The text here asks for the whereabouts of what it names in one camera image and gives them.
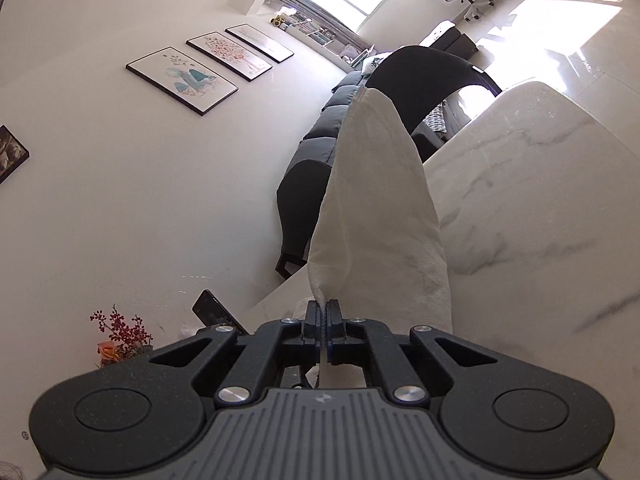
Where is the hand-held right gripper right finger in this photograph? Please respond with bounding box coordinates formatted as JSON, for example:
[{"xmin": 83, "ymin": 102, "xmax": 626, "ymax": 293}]
[{"xmin": 326, "ymin": 299, "xmax": 501, "ymax": 406}]

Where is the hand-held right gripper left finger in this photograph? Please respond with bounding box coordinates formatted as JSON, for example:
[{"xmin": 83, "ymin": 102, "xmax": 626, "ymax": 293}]
[{"xmin": 149, "ymin": 300, "xmax": 326, "ymax": 408}]

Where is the white shopping bag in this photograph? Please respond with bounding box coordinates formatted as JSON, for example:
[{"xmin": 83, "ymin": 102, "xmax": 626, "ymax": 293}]
[{"xmin": 300, "ymin": 86, "xmax": 454, "ymax": 391}]

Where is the black smartphone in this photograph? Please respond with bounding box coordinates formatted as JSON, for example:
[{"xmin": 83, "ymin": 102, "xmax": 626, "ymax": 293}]
[{"xmin": 192, "ymin": 289, "xmax": 248, "ymax": 336}]

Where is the black dining chair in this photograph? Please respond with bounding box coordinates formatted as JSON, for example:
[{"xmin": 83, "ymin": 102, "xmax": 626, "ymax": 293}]
[
  {"xmin": 276, "ymin": 159, "xmax": 341, "ymax": 281},
  {"xmin": 367, "ymin": 45, "xmax": 503, "ymax": 161}
]

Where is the flower bouquet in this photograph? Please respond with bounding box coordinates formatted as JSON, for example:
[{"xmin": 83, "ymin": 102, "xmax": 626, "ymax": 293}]
[{"xmin": 90, "ymin": 304, "xmax": 153, "ymax": 367}]

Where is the grey sofa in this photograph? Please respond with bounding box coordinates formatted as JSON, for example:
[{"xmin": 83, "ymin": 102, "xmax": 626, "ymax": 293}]
[{"xmin": 300, "ymin": 20, "xmax": 481, "ymax": 166}]

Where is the white shelving rack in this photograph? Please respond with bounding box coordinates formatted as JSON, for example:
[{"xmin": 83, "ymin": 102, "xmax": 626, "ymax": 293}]
[{"xmin": 270, "ymin": 7, "xmax": 371, "ymax": 66}]

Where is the grey curtain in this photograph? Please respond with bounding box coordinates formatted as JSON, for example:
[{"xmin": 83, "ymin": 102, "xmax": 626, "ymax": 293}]
[{"xmin": 267, "ymin": 0, "xmax": 361, "ymax": 48}]

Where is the dark framed picture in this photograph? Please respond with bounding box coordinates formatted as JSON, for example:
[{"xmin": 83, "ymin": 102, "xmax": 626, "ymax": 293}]
[{"xmin": 0, "ymin": 125, "xmax": 30, "ymax": 186}]

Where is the framed wall picture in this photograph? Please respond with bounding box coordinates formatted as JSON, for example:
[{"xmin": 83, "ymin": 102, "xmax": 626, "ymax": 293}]
[
  {"xmin": 225, "ymin": 23, "xmax": 295, "ymax": 64},
  {"xmin": 126, "ymin": 47, "xmax": 239, "ymax": 117},
  {"xmin": 186, "ymin": 31, "xmax": 273, "ymax": 82}
]

